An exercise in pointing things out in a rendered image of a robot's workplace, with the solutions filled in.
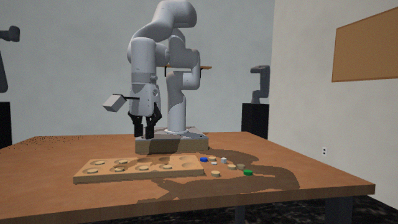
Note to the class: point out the green disc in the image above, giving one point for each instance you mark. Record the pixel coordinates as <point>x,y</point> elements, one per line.
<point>247,172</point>

